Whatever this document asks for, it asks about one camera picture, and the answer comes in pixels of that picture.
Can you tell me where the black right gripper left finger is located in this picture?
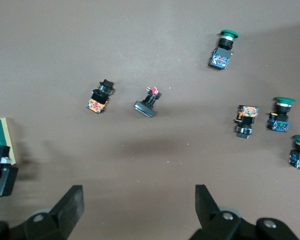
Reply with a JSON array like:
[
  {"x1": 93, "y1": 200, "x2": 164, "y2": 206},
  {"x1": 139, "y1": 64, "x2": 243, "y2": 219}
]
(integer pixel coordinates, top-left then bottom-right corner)
[{"x1": 9, "y1": 184, "x2": 85, "y2": 240}]

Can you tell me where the black square pushbutton switch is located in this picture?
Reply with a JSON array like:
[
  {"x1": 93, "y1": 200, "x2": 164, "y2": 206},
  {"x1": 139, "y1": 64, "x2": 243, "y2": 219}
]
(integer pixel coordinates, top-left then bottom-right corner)
[{"x1": 133, "y1": 85, "x2": 163, "y2": 118}]

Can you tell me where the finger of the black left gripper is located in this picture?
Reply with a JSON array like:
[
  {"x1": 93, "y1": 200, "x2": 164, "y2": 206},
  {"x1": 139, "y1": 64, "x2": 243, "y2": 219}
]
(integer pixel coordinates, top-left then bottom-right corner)
[{"x1": 0, "y1": 145, "x2": 19, "y2": 201}]

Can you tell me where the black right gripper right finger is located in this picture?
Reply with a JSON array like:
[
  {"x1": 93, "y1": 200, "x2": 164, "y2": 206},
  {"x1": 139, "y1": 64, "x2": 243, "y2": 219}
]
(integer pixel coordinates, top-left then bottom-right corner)
[{"x1": 189, "y1": 184, "x2": 300, "y2": 240}]

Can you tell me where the black knob selector switch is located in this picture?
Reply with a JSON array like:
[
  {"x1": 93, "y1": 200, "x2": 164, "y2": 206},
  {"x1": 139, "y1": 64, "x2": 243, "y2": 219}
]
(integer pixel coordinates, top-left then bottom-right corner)
[
  {"x1": 86, "y1": 79, "x2": 115, "y2": 115},
  {"x1": 234, "y1": 104, "x2": 260, "y2": 139}
]

